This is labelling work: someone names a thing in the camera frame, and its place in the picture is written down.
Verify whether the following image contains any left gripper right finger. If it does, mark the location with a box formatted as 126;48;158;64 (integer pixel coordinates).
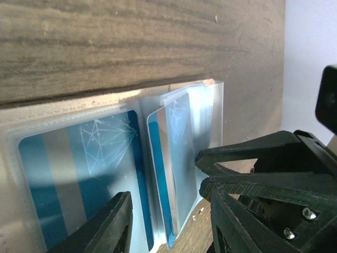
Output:
200;177;269;252

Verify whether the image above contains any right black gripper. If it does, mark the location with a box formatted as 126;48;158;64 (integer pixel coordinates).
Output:
195;130;336;252

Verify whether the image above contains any pink leather card holder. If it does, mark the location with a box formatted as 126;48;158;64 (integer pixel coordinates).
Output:
1;79;224;252

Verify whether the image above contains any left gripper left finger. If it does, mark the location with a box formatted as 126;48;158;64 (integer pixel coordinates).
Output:
49;191;133;252

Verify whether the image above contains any blue card in holder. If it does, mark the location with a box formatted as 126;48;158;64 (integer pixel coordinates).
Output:
18;110;154;252

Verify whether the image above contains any blue VIP card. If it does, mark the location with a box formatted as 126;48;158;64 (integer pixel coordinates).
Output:
146;93;197;249

